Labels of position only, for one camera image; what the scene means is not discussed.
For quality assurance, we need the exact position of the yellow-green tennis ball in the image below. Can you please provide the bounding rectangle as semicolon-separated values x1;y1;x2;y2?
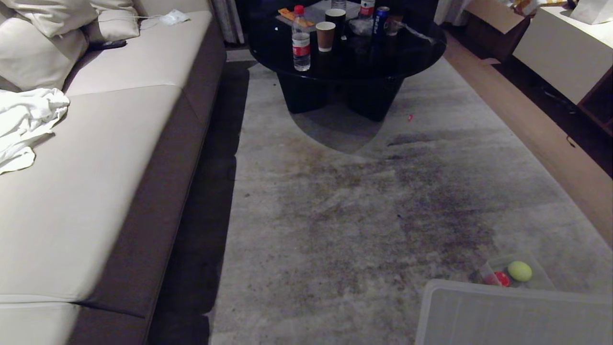
508;261;533;282

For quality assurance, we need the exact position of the cardboard box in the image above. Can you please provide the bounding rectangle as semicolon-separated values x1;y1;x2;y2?
463;0;530;60

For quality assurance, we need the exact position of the grey carpet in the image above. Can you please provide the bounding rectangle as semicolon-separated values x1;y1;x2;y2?
209;50;613;345

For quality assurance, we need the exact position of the round black coffee table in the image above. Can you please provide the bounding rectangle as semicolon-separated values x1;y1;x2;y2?
248;0;447;122

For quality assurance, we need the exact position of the clear plastic water bottle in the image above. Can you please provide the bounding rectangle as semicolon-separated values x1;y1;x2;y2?
292;5;311;72

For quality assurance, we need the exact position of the brown paper cup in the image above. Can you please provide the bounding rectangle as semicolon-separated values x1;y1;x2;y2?
316;22;336;52

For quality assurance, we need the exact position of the black paper cup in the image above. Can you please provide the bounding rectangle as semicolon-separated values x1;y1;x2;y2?
325;8;347;39

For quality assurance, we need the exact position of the orange snack packet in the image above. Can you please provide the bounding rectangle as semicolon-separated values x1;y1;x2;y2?
278;8;315;27

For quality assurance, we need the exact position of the blue drink can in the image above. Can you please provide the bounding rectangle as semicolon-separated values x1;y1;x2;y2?
373;6;390;36

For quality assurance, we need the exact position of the white face mask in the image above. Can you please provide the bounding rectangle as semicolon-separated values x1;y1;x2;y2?
159;9;190;26

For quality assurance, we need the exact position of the beige sofa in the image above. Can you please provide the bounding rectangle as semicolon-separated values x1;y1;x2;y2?
0;0;227;345

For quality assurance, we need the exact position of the small beige cushion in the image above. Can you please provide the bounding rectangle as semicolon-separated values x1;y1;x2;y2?
85;9;140;43

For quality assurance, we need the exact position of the white plastic lid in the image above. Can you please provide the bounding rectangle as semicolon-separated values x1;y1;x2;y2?
415;279;613;345

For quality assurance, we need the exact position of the white low cabinet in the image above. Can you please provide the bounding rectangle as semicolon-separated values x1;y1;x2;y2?
512;6;613;105

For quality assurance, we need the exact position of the white crumpled cloth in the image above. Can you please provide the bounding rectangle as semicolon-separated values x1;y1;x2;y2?
0;88;70;175

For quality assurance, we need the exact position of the beige sofa cushion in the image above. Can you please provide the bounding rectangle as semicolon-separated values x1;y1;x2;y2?
0;0;99;92

